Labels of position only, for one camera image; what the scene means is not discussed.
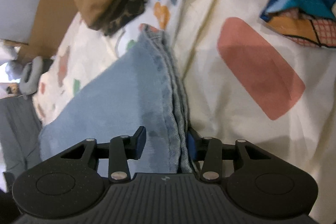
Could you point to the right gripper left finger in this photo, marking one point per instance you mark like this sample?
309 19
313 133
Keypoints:
124 148

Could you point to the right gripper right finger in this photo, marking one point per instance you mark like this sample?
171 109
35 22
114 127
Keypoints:
209 151

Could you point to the light blue denim pants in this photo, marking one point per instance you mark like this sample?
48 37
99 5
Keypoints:
141 88

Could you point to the cream bear print bedsheet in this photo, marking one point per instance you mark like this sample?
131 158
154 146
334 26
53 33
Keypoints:
242 80

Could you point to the dark grey quilt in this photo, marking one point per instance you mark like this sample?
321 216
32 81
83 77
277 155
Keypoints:
20 128

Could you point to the grey neck pillow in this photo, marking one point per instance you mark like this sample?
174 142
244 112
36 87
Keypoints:
30 76

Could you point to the teddy bear plush toy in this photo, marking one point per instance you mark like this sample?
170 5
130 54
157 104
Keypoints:
13 89

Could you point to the leopard print cloth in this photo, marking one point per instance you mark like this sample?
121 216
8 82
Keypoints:
131 10

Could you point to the brown cardboard sheet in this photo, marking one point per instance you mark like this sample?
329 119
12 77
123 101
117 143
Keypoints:
51 23

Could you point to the blue cartoon print blanket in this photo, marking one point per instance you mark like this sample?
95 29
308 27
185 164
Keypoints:
309 23

